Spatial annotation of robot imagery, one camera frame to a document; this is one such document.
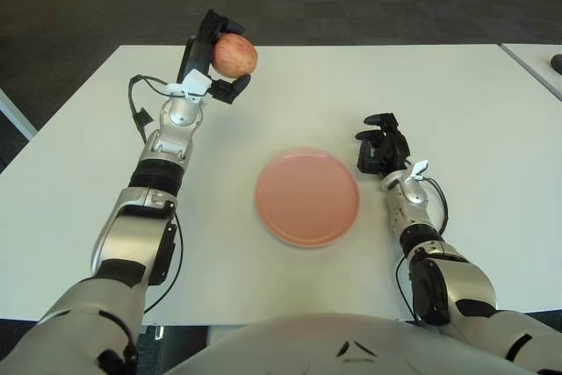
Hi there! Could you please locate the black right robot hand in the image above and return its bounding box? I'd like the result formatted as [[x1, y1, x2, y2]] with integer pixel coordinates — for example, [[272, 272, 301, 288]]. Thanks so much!
[[354, 112, 412, 177]]

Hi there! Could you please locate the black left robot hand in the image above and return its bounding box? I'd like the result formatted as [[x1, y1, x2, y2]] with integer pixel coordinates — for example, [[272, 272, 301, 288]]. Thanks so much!
[[177, 9, 252, 106]]

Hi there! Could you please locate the red yellow apple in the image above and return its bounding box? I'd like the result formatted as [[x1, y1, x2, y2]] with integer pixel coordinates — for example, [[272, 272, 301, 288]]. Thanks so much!
[[213, 34, 259, 77]]

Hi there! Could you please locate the pink round plate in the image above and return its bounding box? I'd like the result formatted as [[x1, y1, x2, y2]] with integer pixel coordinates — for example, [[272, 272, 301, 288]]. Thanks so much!
[[256, 148, 362, 249]]

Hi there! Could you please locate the grey robot torso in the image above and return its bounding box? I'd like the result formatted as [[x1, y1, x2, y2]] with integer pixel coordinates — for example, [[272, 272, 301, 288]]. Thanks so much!
[[166, 313, 528, 375]]

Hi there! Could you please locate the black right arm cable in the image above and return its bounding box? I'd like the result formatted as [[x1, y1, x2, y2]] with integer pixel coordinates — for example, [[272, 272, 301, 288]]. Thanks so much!
[[423, 177, 450, 235]]

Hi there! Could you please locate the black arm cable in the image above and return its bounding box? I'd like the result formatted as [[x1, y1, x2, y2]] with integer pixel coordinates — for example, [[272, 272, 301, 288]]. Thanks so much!
[[423, 177, 450, 235], [128, 75, 177, 144]]

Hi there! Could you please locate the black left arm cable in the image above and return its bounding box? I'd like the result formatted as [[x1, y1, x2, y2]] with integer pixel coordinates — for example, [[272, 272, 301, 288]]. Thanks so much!
[[128, 75, 177, 144]]

